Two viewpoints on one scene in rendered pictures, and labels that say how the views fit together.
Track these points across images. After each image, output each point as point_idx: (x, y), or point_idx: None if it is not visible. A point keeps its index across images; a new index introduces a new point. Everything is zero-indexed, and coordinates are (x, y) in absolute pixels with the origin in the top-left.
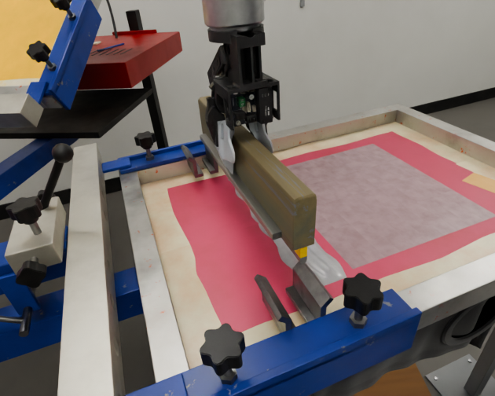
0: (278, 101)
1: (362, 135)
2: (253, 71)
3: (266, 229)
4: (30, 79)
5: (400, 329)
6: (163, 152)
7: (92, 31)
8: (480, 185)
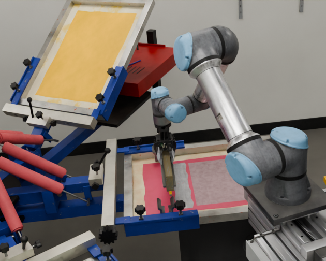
0: (173, 145)
1: None
2: (164, 137)
3: (162, 184)
4: (91, 103)
5: (191, 218)
6: (145, 146)
7: (122, 82)
8: None
